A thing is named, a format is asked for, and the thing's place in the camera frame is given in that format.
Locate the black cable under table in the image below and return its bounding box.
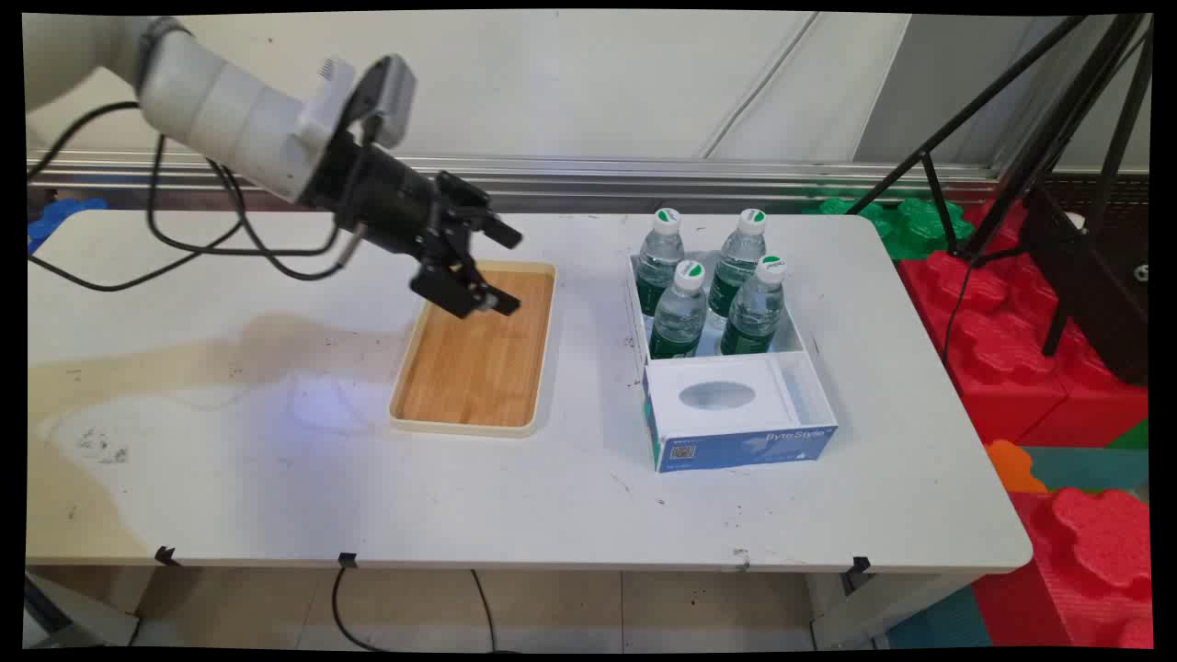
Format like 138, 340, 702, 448
471, 569, 499, 653
330, 565, 392, 653

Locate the green foam block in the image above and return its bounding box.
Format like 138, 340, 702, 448
803, 195, 976, 261

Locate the black tripod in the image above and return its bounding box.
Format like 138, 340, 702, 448
846, 14, 1152, 358

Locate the metal wall rail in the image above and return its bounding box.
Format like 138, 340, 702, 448
28, 150, 1001, 214

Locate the bamboo tray with cream rim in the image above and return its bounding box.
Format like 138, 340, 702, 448
388, 259, 558, 438

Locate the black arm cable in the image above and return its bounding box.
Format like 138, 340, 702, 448
26, 99, 247, 293
145, 133, 371, 282

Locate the green label water bottle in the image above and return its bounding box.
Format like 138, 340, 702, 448
719, 256, 788, 357
635, 208, 686, 318
706, 208, 768, 318
648, 259, 709, 360

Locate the blue foam block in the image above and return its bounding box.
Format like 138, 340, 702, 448
28, 197, 111, 255

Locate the black equipment box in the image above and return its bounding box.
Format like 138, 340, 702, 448
1019, 175, 1150, 385

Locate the teal foam mat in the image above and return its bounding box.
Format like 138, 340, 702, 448
1019, 445, 1150, 505

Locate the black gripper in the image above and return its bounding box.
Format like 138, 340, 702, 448
302, 131, 525, 320

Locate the orange foam piece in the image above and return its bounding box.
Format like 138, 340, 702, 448
986, 439, 1049, 494

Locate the large red foam block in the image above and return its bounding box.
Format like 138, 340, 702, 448
899, 198, 1150, 449

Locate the white box with blue side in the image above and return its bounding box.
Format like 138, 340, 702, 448
628, 253, 840, 474

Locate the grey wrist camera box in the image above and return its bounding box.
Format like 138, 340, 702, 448
342, 53, 417, 150

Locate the white table leg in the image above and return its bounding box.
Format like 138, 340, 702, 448
26, 566, 155, 646
807, 574, 977, 650

